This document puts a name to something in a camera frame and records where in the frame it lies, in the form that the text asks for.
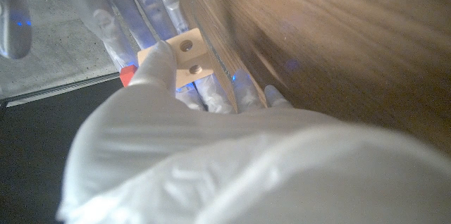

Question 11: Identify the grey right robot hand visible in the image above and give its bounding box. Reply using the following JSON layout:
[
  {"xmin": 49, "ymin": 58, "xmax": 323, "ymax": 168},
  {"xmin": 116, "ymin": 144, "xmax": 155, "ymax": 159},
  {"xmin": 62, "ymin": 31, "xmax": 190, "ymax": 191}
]
[{"xmin": 0, "ymin": 0, "xmax": 191, "ymax": 72}]

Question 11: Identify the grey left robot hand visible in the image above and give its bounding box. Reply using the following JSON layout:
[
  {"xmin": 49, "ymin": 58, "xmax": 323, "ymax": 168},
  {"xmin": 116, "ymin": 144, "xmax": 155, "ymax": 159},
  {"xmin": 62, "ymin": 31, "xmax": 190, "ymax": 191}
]
[{"xmin": 56, "ymin": 39, "xmax": 451, "ymax": 224}]

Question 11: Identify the red-headed wooden screw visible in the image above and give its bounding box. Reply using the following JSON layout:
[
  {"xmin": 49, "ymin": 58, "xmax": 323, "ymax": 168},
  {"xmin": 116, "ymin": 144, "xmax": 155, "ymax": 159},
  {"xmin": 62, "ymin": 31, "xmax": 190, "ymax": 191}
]
[{"xmin": 119, "ymin": 64, "xmax": 138, "ymax": 87}]

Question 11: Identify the wooden block with holes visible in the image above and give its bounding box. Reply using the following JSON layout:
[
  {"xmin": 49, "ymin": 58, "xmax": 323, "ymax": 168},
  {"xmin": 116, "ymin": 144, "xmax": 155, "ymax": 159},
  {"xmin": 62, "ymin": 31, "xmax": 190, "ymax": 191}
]
[{"xmin": 137, "ymin": 27, "xmax": 215, "ymax": 89}]

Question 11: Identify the black backdrop stand pole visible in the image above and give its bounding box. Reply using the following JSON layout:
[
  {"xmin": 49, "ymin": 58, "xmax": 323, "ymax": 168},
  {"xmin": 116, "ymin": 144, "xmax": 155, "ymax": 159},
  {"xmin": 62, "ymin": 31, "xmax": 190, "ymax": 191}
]
[{"xmin": 0, "ymin": 72, "xmax": 121, "ymax": 108}]

